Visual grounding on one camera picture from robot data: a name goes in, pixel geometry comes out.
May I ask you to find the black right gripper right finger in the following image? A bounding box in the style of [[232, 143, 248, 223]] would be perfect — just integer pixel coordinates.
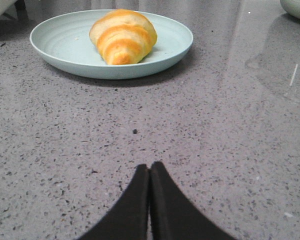
[[150, 161, 234, 240]]

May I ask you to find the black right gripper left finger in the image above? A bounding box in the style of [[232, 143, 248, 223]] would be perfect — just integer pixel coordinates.
[[80, 164, 150, 240]]

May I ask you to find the golden croissant bread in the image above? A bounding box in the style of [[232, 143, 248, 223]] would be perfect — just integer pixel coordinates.
[[89, 9, 158, 65]]

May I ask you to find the cream toaster oven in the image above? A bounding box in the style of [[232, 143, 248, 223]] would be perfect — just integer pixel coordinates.
[[0, 0, 31, 38]]

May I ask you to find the light green plate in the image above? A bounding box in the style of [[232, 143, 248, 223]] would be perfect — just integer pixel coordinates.
[[29, 9, 194, 80]]

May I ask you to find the light green bowl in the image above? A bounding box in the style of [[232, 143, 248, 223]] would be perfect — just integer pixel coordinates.
[[280, 0, 300, 19]]

